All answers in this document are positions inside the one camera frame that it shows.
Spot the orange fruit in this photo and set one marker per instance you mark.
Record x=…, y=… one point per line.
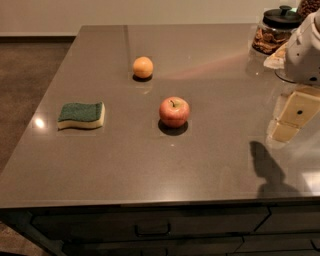
x=143, y=67

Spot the glass jar of brown nuts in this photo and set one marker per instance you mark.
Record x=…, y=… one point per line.
x=307, y=6

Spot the red apple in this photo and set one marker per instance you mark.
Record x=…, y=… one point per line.
x=174, y=112

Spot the lower dark drawer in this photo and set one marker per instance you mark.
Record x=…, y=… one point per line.
x=175, y=247

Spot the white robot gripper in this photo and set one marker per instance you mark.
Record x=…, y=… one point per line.
x=304, y=56

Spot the snack bag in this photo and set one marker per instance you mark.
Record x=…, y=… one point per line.
x=277, y=59

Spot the clear plastic cup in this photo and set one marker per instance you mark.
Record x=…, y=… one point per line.
x=280, y=73

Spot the upper dark drawer with handle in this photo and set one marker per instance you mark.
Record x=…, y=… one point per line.
x=164, y=223

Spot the glass jar with black lid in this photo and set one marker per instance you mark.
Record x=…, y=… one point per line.
x=275, y=29

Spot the green and yellow sponge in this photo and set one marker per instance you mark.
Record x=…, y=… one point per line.
x=81, y=115

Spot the right dark drawer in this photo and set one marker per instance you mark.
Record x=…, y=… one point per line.
x=291, y=219

